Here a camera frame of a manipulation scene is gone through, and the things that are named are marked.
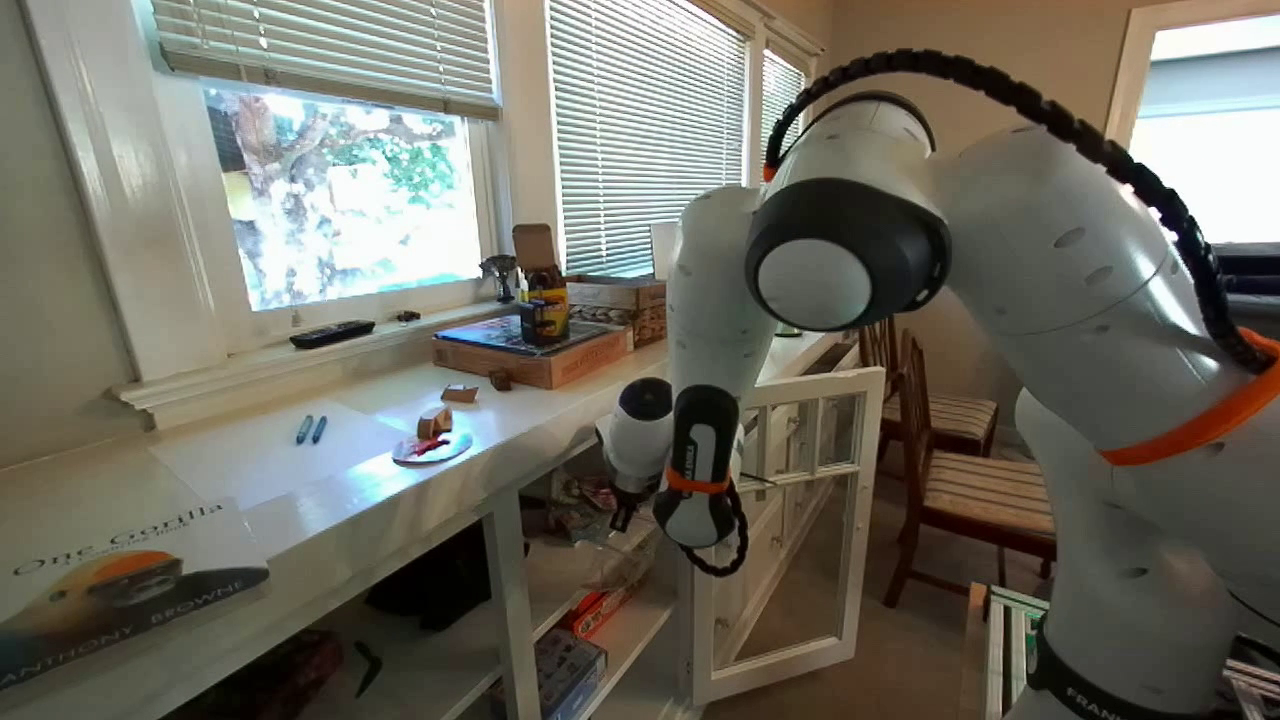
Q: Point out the wooden chair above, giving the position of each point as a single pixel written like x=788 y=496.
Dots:
x=983 y=496

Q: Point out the small brown item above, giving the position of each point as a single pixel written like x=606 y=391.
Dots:
x=458 y=394

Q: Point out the white shelf cabinet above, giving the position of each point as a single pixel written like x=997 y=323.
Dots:
x=334 y=516

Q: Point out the black remote on sill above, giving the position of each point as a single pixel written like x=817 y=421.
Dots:
x=330 y=332

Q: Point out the brown food on plate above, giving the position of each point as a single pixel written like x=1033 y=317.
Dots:
x=433 y=438

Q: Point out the blue pen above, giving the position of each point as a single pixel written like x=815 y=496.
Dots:
x=310 y=428

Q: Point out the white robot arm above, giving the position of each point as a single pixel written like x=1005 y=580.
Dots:
x=1149 y=410

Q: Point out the white cabinet door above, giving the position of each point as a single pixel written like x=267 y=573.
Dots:
x=807 y=476

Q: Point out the wooden crate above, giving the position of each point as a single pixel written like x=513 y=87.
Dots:
x=626 y=303

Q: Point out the window blind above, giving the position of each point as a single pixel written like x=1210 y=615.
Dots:
x=416 y=52

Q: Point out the crayon box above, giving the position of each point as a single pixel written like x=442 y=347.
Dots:
x=548 y=307

